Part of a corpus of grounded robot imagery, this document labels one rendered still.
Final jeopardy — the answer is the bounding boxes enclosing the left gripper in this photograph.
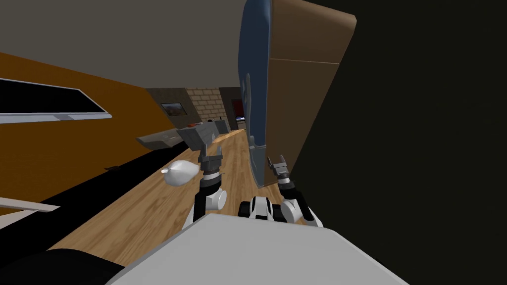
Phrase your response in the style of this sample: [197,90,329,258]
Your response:
[198,144,223,175]

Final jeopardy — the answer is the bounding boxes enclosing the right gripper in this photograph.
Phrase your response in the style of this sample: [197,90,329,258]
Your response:
[267,154,293,183]

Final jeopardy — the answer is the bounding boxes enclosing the grey table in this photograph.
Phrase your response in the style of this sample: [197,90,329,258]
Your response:
[176,120,231,153]

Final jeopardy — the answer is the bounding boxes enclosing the white rounded bag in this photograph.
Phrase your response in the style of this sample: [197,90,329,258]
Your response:
[160,160,201,187]

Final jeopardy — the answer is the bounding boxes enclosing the grey low cabinet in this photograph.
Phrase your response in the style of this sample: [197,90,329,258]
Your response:
[136,127,189,151]

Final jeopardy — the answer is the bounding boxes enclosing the framed landscape picture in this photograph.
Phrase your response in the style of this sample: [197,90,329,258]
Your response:
[160,101,189,117]

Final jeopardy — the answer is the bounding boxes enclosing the brown cupboard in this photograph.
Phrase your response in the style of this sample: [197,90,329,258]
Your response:
[262,0,357,188]

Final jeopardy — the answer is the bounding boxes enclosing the blue cupboard door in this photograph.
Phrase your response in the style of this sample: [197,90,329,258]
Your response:
[237,0,275,188]

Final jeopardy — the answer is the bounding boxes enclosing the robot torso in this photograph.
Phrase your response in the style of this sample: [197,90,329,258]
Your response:
[104,195,411,285]

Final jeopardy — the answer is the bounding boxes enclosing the white shelf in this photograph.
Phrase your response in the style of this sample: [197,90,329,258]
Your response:
[0,196,61,231]

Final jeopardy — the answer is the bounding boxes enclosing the black wall television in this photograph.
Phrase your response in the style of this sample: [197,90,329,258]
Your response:
[0,78,113,125]

